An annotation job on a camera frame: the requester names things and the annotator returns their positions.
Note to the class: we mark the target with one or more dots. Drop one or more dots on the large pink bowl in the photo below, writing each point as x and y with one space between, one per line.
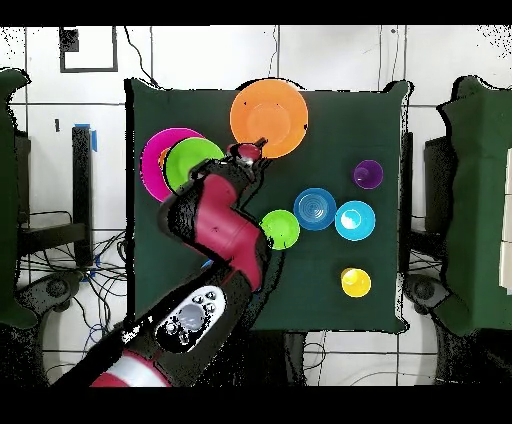
152 168

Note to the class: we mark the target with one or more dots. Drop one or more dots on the dark green tablecloth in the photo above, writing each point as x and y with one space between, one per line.
340 120

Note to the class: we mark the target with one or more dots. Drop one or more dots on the green cloth covered side table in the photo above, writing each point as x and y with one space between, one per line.
8 200
480 200

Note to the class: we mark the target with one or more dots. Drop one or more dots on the small light blue bowl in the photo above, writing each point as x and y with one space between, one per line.
355 220

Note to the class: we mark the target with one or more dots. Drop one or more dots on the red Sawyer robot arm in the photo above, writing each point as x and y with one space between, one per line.
224 224

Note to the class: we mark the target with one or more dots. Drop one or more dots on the yellow cup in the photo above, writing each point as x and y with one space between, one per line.
356 282

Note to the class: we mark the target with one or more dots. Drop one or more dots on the blue tape strip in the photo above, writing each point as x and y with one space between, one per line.
94 140

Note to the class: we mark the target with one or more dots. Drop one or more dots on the large orange bowl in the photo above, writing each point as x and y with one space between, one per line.
270 114

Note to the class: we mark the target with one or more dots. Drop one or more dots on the dark blue bowl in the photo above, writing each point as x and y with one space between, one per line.
315 209

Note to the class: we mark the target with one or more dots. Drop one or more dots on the black square floor frame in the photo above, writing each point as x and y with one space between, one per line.
68 40

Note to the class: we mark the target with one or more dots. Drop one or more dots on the black metal frame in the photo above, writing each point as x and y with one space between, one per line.
82 180

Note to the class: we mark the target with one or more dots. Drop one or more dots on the orange cup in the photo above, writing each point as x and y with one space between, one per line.
163 156

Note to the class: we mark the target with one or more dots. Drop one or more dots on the purple cup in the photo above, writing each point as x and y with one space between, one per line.
368 174

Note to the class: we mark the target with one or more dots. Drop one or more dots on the large green bowl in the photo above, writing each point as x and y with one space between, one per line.
188 160

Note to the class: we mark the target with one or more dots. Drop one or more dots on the dark grey chair base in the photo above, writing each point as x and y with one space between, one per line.
52 290
424 290

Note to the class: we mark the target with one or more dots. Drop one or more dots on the small green bowl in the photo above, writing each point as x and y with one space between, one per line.
284 230

